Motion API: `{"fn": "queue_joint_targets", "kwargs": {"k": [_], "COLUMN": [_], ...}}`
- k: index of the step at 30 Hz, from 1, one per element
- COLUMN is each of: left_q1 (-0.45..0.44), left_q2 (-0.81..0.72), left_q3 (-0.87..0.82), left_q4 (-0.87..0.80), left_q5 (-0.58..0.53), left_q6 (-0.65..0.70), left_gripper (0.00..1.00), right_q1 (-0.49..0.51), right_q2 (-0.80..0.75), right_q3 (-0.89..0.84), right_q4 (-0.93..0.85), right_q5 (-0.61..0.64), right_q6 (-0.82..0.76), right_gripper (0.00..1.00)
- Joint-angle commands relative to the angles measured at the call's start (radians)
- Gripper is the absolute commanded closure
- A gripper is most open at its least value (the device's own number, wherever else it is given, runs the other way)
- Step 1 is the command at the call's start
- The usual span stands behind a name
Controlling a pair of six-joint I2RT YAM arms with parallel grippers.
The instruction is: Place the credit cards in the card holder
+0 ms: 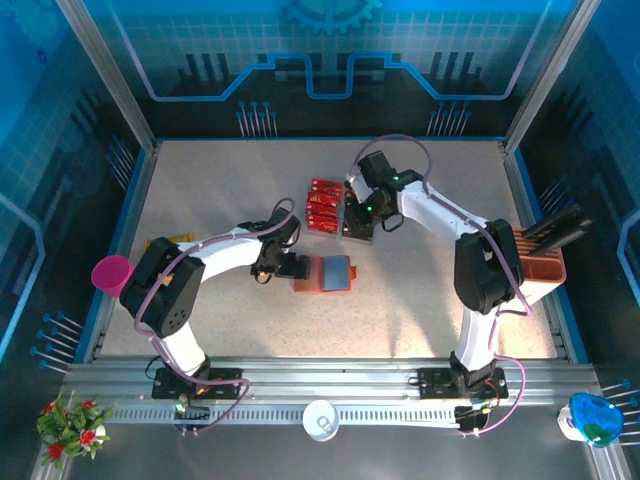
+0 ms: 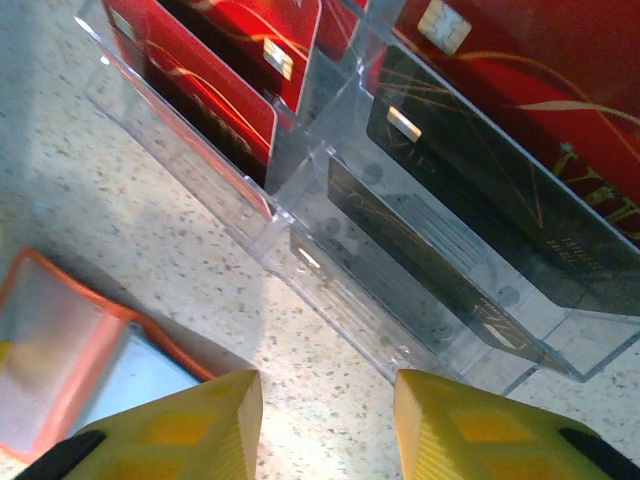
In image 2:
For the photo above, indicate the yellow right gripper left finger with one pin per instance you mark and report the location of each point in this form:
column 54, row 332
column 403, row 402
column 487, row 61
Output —
column 175, row 435

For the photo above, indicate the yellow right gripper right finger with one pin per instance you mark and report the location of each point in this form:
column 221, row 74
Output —
column 480, row 440

